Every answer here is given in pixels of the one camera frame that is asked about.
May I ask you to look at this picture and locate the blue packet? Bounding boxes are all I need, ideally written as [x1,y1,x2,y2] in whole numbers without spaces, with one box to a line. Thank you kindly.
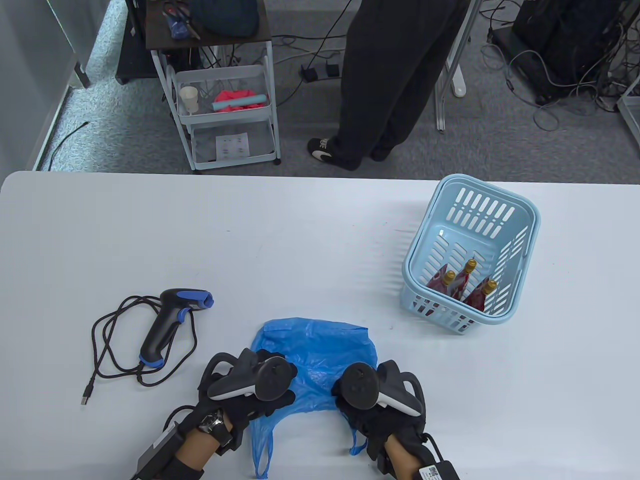
[160,2,201,40]

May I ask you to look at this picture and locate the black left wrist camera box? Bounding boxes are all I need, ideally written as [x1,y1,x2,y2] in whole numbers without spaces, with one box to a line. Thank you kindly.
[131,422,186,480]

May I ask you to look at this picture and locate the dark blue bag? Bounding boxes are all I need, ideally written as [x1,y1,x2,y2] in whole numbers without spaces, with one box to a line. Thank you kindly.
[189,0,261,38]

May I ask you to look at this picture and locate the black computer case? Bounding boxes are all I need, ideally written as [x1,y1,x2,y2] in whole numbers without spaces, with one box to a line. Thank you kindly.
[510,0,640,106]

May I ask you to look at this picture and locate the grey metal rails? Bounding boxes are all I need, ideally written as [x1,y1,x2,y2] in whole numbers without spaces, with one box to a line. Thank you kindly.
[434,75,447,132]

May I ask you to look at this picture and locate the printed paper sheet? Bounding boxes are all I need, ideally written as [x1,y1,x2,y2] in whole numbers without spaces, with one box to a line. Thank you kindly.
[216,133,250,161]

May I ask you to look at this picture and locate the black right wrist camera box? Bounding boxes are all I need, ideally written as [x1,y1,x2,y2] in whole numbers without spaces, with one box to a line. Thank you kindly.
[412,461,458,480]

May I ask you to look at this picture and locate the person's right hand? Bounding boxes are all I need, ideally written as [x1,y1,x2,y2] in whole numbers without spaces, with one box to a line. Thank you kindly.
[331,360,428,455]

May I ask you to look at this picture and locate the red ketchup package gold cap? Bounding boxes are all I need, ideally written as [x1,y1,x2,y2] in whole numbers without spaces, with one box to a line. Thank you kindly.
[426,267,457,296]
[465,279,498,312]
[450,258,478,300]

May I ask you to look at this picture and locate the person's left hand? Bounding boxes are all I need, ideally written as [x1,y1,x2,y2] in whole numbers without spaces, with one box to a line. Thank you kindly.
[199,349,298,441]

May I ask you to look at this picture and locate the white desk leg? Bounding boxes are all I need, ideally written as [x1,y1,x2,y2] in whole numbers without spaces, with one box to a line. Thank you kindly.
[435,0,485,98]

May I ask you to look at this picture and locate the red cloth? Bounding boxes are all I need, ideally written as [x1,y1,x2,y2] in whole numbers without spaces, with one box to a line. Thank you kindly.
[214,87,267,112]

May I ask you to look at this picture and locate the black arm strap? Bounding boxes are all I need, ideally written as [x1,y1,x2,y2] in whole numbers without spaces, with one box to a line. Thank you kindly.
[150,452,206,480]

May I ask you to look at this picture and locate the black floor cable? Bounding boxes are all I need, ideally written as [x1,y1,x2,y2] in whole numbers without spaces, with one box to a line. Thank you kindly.
[48,121,90,168]

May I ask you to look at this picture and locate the white rolling cart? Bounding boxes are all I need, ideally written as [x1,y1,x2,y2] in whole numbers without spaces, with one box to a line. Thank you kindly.
[150,37,282,175]

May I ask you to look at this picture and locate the black cabinet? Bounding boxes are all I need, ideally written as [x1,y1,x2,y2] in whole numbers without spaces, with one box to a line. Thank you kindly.
[116,0,161,85]

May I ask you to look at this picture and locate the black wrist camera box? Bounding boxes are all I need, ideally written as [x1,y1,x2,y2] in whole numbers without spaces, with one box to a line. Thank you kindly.
[131,422,186,480]
[412,461,458,480]

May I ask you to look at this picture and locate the teal roll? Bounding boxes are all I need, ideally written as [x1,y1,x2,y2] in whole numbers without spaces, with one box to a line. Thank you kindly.
[210,92,266,112]

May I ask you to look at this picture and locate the light blue plastic basket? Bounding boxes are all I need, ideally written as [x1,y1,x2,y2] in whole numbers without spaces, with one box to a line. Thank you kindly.
[401,174,541,335]

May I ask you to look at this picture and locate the white metal frame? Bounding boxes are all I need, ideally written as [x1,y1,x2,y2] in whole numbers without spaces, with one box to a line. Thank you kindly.
[617,75,640,146]

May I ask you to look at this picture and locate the blue plastic bag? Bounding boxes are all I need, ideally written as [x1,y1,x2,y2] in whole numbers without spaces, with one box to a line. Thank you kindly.
[250,318,378,479]

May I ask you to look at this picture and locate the black wrist strap module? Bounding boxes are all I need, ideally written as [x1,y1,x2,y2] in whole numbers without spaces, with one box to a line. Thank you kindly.
[214,425,247,456]

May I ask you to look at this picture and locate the grey white left hand controller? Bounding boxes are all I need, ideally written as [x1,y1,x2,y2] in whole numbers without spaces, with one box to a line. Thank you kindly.
[200,347,293,401]

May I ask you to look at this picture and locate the person's left forearm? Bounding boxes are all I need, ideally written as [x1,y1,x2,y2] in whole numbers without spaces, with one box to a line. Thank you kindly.
[135,420,236,480]

